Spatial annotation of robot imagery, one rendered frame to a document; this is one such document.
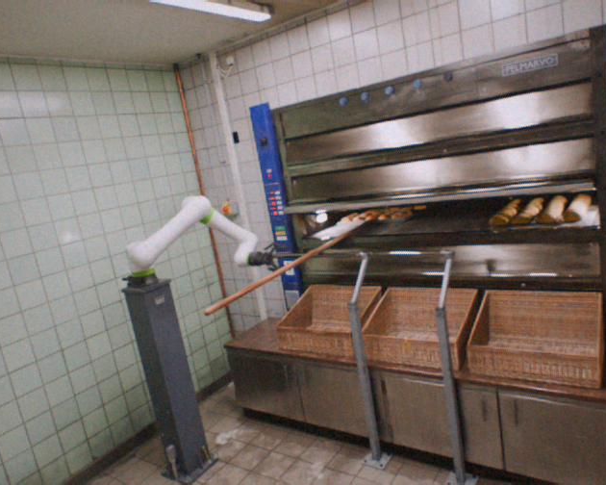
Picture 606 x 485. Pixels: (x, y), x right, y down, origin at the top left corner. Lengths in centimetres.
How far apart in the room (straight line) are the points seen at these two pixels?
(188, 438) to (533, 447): 188
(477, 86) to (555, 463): 187
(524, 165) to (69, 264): 268
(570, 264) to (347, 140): 143
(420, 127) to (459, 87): 29
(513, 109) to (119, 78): 251
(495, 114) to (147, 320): 217
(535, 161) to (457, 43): 73
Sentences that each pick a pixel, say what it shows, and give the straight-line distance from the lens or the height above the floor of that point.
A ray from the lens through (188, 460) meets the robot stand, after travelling 316.
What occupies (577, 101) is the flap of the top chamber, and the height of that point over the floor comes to 179.
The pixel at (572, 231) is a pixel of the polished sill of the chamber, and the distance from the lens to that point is 271.
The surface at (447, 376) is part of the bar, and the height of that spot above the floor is 61.
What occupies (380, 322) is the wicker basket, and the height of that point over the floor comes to 69.
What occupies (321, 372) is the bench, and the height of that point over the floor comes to 48.
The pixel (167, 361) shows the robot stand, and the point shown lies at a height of 75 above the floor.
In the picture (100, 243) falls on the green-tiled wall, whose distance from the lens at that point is 334.
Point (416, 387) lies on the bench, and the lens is 264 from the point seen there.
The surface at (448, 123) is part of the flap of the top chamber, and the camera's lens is 276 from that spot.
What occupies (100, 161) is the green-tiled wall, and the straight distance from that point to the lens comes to 340.
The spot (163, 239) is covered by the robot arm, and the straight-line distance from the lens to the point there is 262.
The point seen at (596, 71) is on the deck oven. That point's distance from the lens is 263.
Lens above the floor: 178
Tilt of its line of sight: 11 degrees down
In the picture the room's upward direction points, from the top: 10 degrees counter-clockwise
